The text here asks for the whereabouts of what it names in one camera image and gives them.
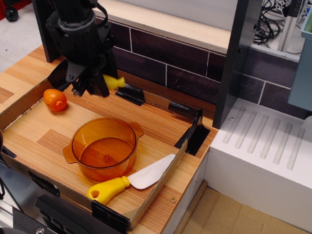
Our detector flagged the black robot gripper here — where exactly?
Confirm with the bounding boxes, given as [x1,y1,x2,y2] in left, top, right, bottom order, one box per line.
[46,11,117,98]

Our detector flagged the yellow toy banana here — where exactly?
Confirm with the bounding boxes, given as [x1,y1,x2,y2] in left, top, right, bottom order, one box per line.
[103,75,125,90]

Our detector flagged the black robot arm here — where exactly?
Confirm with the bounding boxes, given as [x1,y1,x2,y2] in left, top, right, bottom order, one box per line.
[46,0,118,97]

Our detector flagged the transparent orange plastic pot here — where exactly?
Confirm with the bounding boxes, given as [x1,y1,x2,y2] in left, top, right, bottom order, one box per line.
[63,117,144,182]

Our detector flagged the orange toy fruit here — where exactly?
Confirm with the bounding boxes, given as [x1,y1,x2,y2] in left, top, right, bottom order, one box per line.
[43,89,67,111]

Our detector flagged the black caster wheel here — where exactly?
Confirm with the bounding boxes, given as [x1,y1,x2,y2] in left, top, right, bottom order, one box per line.
[3,0,19,22]

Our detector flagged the white sink drainboard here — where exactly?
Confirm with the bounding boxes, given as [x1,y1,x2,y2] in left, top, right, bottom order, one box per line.
[205,99,312,232]

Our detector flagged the teal plastic bin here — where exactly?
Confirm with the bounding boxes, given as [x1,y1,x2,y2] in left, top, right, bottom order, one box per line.
[288,10,312,111]

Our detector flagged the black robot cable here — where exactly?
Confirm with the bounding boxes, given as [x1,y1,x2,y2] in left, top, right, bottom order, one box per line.
[94,2,109,27]

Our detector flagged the dark grey left post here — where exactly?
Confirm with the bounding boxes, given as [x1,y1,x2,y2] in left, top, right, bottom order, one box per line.
[32,0,65,63]

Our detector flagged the white spatula yellow handle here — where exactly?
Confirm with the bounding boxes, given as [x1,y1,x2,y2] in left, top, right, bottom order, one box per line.
[86,154,176,205]

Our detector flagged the dark grey vertical post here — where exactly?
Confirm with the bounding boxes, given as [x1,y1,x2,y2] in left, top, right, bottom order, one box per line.
[213,0,262,129]

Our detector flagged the bundle of black cables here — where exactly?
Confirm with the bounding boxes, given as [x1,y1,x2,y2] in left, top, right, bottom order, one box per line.
[253,0,292,46]

